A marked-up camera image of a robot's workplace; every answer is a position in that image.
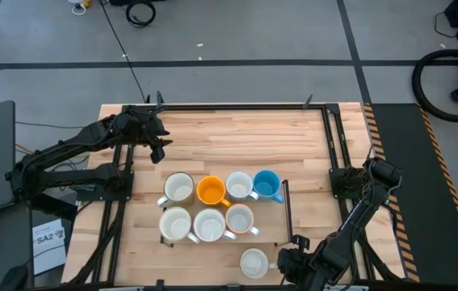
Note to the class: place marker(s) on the yellow patterned mug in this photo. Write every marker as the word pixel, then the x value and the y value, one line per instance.
pixel 175 224

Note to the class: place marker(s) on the dark grey desk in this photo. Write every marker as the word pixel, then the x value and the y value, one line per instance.
pixel 6 250

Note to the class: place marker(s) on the wooden shelf with black legs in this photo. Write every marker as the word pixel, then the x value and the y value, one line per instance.
pixel 265 226

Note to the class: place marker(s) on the white patterned mug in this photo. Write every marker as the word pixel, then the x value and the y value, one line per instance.
pixel 238 188

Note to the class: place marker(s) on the teal mug white interior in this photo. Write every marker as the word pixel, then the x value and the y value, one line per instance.
pixel 254 263

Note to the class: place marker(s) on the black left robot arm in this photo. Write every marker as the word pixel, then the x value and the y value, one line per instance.
pixel 71 143

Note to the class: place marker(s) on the black mat with hazard stripes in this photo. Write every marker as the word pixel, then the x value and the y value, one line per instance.
pixel 434 242

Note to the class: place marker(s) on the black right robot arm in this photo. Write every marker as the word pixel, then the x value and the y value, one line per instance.
pixel 358 218

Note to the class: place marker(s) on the black computer mouse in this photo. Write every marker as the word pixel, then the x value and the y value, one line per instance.
pixel 12 279

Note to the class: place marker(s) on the black table frame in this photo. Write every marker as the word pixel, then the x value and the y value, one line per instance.
pixel 232 107

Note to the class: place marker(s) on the white printed paper sheet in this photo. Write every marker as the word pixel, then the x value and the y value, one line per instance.
pixel 49 250

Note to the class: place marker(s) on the blue mug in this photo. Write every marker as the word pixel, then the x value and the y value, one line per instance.
pixel 266 186

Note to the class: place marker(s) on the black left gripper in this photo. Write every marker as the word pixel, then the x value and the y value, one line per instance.
pixel 145 127

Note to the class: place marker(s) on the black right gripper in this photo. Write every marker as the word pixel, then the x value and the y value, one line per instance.
pixel 307 262

